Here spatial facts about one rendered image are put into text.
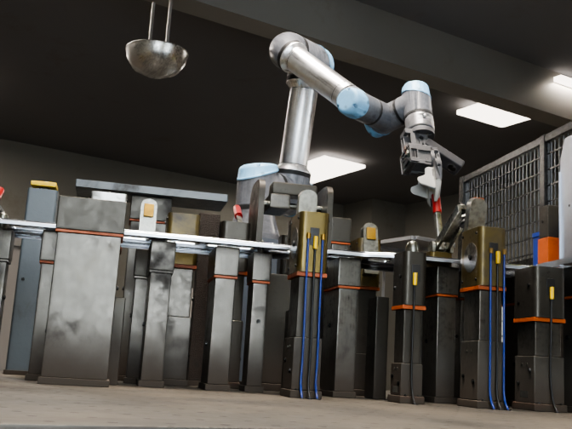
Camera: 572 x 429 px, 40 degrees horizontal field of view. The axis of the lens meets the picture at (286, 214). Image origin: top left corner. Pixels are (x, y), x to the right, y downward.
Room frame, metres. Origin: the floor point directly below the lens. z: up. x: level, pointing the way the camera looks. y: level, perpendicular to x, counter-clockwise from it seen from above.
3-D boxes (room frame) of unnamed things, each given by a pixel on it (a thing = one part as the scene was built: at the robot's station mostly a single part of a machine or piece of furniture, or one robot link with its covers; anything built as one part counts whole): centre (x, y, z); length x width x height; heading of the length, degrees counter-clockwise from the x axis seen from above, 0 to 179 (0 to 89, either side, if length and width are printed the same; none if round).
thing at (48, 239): (1.59, 0.46, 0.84); 0.12 x 0.05 x 0.29; 12
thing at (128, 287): (1.96, 0.34, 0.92); 0.10 x 0.08 x 0.45; 102
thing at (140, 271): (1.75, 0.31, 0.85); 0.04 x 0.03 x 0.29; 102
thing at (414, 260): (1.55, -0.25, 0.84); 0.10 x 0.05 x 0.29; 12
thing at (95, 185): (1.96, 0.34, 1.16); 0.37 x 0.14 x 0.02; 102
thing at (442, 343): (1.76, -0.34, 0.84); 0.12 x 0.05 x 0.29; 12
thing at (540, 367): (1.59, -0.52, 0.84); 0.12 x 0.07 x 0.28; 12
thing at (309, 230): (1.51, -0.05, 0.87); 0.12 x 0.07 x 0.35; 12
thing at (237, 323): (1.88, 0.12, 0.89); 0.12 x 0.07 x 0.38; 12
